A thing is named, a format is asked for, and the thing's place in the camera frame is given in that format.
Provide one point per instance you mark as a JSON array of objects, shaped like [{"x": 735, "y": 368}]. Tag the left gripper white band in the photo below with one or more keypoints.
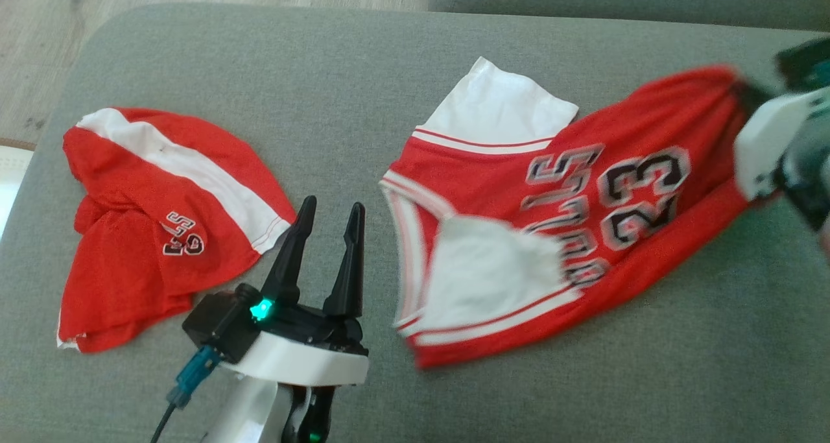
[{"x": 305, "y": 359}]

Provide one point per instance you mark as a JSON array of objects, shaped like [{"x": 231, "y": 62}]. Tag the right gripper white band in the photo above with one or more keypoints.
[{"x": 771, "y": 138}]

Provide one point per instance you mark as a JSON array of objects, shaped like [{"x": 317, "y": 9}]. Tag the red basketball jersey number 23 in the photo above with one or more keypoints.
[{"x": 486, "y": 177}]

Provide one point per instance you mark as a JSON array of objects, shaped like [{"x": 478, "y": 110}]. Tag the red shorts with white stripe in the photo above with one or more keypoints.
[{"x": 130, "y": 190}]

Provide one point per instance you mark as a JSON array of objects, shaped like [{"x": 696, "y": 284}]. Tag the large grey sofa seat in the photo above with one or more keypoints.
[{"x": 363, "y": 93}]

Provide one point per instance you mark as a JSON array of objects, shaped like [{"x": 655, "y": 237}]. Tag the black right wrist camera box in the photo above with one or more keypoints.
[{"x": 801, "y": 60}]

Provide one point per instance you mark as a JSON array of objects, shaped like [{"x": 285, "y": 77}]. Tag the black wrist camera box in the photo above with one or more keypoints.
[
  {"x": 217, "y": 323},
  {"x": 801, "y": 60}
]

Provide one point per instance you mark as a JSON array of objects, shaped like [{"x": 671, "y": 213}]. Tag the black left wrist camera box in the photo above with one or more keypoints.
[{"x": 217, "y": 323}]

